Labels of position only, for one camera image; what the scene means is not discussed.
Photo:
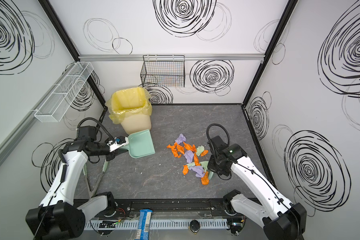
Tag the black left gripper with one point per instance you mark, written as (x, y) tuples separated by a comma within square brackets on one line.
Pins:
[(110, 152)]

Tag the purple crumpled paper scrap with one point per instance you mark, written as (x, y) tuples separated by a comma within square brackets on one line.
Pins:
[(189, 155)]

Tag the purple far right scrap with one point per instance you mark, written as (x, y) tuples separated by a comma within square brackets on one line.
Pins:
[(180, 139)]

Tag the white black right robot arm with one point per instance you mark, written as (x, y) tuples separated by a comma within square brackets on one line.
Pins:
[(280, 218)]

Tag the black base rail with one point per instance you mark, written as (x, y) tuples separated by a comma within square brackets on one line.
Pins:
[(127, 207)]

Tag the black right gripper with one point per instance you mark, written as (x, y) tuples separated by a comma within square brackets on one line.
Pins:
[(214, 167)]

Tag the cream plastic trash bin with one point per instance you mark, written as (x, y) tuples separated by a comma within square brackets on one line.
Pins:
[(136, 123)]

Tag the black round knob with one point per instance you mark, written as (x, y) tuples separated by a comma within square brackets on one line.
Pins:
[(194, 226)]

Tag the white wire wall shelf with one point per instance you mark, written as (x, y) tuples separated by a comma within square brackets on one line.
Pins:
[(71, 91)]

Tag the orange crumpled paper scrap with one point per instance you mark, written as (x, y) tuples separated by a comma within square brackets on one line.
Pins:
[(189, 147)]

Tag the yellow plastic bin liner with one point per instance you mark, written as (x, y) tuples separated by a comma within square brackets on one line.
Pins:
[(129, 102)]

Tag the black wire wall basket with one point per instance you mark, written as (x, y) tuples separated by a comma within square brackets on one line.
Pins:
[(163, 70)]

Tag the blue snack packet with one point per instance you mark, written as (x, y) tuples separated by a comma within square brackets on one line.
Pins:
[(143, 229)]

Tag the green plastic dustpan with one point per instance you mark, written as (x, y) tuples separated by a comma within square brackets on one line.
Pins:
[(140, 144)]

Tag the purple front paper scrap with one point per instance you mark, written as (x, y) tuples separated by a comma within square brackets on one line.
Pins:
[(199, 170)]

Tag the orange far paper scrap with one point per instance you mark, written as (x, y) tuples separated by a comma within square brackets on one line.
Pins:
[(204, 153)]

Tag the orange front paper scrap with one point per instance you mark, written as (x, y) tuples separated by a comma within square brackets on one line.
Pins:
[(185, 170)]

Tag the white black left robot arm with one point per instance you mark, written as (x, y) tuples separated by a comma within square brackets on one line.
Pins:
[(57, 218)]

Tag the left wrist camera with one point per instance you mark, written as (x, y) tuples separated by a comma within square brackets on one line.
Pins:
[(117, 143)]

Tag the green crumpled paper scrap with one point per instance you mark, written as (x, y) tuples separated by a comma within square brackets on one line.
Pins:
[(200, 150)]

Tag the white slotted cable duct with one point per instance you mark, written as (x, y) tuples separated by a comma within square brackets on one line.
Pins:
[(181, 224)]

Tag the green hand broom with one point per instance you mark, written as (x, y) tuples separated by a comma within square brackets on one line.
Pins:
[(204, 164)]

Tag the orange front right scrap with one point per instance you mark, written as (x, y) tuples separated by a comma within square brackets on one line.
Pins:
[(205, 179)]

